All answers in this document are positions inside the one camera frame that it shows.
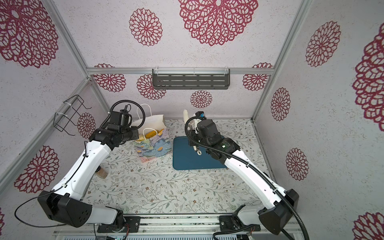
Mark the black wire wall rack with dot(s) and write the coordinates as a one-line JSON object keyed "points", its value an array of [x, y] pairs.
{"points": [[65, 117]]}

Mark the brown spice bottle black cap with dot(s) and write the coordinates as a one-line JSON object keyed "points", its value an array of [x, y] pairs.
{"points": [[101, 172]]}

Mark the teal serving tray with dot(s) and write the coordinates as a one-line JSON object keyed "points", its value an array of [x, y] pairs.
{"points": [[185, 158]]}

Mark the croissant bread top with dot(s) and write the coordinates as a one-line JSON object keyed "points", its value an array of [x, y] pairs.
{"points": [[154, 133]]}

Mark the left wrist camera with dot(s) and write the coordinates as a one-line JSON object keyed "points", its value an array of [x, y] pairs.
{"points": [[121, 118]]}

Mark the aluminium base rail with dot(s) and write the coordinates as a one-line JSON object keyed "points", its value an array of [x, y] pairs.
{"points": [[167, 227]]}

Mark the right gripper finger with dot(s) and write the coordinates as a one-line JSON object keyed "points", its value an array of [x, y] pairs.
{"points": [[197, 150], [185, 116]]}

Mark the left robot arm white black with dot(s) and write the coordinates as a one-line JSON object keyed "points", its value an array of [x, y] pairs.
{"points": [[64, 203]]}

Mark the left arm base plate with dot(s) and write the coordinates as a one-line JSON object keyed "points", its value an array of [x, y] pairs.
{"points": [[129, 224]]}

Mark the striped bread roll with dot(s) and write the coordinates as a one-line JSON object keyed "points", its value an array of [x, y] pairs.
{"points": [[141, 138]]}

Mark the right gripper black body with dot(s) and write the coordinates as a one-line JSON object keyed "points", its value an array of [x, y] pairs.
{"points": [[193, 143]]}

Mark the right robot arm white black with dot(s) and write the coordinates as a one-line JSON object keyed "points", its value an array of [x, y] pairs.
{"points": [[278, 205]]}

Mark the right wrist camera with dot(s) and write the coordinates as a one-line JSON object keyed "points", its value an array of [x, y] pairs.
{"points": [[207, 129]]}

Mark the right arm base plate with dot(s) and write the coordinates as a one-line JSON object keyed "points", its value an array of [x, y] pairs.
{"points": [[231, 223]]}

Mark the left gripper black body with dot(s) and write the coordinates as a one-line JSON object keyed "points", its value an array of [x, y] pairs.
{"points": [[130, 135]]}

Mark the floral paper gift bag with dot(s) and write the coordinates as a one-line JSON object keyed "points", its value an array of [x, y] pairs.
{"points": [[156, 147]]}

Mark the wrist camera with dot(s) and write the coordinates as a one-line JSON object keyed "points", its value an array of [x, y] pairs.
{"points": [[121, 118], [207, 129]]}

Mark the grey wall shelf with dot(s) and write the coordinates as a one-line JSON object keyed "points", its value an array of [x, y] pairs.
{"points": [[195, 79]]}

